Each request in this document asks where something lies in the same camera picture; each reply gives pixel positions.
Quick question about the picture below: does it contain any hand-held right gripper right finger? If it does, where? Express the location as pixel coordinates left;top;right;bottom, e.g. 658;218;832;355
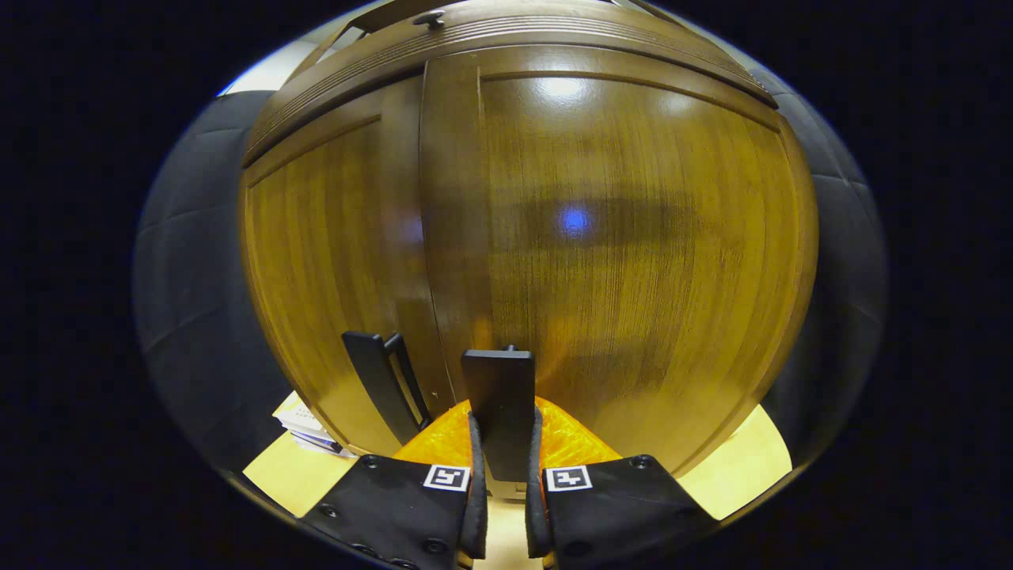
525;396;721;570

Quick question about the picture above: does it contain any wooden shoe cabinet door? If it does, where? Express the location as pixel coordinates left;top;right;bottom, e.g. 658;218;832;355
240;75;456;458
418;45;820;476

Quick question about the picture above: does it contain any stack of books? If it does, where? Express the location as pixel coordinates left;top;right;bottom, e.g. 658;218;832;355
271;392;357;458

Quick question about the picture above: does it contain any wooden cabinet drawer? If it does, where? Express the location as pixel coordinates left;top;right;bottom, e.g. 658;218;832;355
241;0;780;167

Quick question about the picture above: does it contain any wooden double-door shoe cabinet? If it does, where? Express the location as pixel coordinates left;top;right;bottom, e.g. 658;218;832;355
240;0;820;480

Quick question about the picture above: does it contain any black door handle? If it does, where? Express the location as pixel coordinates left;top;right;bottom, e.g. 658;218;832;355
342;331;432;446
461;345;537;484

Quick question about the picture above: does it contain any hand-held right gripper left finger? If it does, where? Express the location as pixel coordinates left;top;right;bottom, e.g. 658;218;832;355
301;400;489;570

